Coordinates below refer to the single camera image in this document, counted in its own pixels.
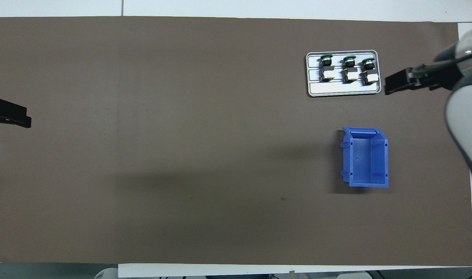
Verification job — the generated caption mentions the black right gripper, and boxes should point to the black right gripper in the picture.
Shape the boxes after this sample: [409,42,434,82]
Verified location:
[384,58,458,96]

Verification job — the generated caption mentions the green push button switch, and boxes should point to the green push button switch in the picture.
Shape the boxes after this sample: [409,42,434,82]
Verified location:
[342,55,359,84]
[360,57,379,86]
[320,54,335,83]

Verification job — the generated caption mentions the grey metal tray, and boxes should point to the grey metal tray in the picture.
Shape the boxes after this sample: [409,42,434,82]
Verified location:
[306,50,382,97]

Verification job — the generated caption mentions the blue plastic storage bin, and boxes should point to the blue plastic storage bin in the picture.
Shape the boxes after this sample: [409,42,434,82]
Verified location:
[340,127,390,188]

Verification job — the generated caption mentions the brown table mat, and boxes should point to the brown table mat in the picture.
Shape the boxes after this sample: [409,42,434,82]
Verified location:
[0,16,472,267]

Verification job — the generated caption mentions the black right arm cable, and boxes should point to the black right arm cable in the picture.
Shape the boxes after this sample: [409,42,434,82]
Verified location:
[422,52,472,72]

